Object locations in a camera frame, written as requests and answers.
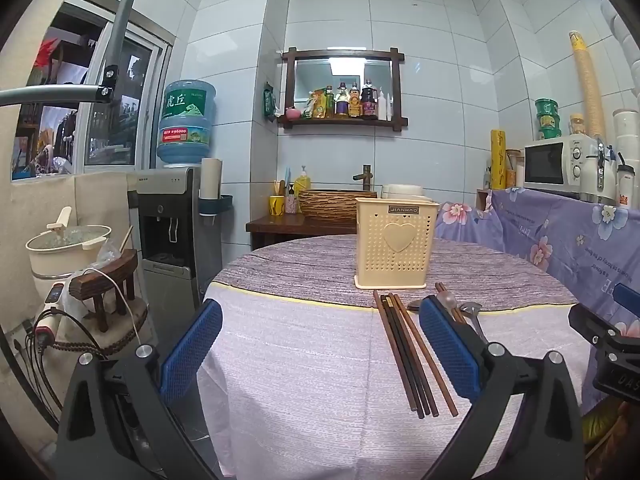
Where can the green bottle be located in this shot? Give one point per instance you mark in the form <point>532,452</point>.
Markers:
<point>329,101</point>

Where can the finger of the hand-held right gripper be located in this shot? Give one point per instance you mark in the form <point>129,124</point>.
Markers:
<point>627,296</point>
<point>590,321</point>

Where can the green hanging packet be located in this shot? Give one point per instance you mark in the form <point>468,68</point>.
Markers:
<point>270,100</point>

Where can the tall yellow cup stack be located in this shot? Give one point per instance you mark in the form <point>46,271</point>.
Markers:
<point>587,85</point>

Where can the yellow soap bottle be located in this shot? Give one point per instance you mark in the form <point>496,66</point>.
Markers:
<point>302,182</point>

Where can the purple floral cloth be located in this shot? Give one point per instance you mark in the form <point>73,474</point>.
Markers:
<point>550,240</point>

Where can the short white cup stack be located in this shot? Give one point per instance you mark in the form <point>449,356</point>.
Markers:
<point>626,130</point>

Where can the white bottle black lid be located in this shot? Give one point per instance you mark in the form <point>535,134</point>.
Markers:
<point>625,185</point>

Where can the yellow wrapped roll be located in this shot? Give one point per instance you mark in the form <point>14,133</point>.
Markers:
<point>498,160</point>

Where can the dark sauce bottle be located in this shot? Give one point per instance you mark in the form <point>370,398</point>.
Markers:
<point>369,101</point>

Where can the white power strip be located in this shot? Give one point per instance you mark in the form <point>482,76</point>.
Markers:
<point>52,297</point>

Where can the yellow seasoning packet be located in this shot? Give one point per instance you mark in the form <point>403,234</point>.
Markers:
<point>319,105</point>

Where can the blue water jug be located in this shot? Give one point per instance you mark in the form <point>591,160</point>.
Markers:
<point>185,130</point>

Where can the grey water dispenser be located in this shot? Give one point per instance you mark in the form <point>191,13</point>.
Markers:
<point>160,240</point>

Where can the dark brown chopstick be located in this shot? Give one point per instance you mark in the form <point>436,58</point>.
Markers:
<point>405,360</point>
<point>414,360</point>

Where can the striped lilac tablecloth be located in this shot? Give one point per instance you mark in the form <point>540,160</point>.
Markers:
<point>310,360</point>

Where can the yellow lid jar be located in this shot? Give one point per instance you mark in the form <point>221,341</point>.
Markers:
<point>577,124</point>

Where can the white paper cup roll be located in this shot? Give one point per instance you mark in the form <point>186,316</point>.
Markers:
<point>210,177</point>

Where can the metal spoon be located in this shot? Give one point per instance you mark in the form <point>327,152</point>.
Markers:
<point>470,308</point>
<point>448,300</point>

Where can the clear jar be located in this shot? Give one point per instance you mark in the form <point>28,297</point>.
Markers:
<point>513,167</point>

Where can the white lidded container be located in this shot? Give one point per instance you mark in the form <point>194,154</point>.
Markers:
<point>402,192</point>

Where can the white microwave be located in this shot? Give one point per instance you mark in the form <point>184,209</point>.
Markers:
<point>550,162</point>

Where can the woven pattern basin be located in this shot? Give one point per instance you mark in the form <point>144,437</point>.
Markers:
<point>335,207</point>

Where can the pink small item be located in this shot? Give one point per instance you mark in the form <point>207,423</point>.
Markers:
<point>292,113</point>

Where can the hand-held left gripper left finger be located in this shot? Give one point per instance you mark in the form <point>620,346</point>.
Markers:
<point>192,350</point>

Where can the dark wooden stool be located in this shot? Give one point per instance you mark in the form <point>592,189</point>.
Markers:
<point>102,272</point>

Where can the bronze faucet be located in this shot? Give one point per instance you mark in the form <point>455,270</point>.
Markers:
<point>365,175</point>

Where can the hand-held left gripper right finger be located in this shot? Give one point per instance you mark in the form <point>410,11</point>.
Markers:
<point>450,345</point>

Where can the grey metal pole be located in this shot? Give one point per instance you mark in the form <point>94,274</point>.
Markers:
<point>120,20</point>

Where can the yellow mug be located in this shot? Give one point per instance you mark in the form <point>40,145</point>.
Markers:
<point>276,206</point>

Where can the purple label bottle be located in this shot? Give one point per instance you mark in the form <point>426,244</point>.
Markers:
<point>342,100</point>

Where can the small wooden box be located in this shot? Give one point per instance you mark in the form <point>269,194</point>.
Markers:
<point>482,202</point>

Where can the beige plastic utensil holder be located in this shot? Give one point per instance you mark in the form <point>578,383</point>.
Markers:
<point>380,260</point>

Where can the glass sliding window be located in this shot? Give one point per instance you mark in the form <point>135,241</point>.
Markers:
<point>145,110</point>

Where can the dark wooden counter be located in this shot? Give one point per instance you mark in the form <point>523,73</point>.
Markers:
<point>280,230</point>

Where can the potted plant leaves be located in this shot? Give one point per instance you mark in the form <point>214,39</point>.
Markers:
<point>610,420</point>

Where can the blue cup holder tray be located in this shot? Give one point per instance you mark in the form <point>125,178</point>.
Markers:
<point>220,204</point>

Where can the tall white cup stack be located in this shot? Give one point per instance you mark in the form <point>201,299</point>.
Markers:
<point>625,45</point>

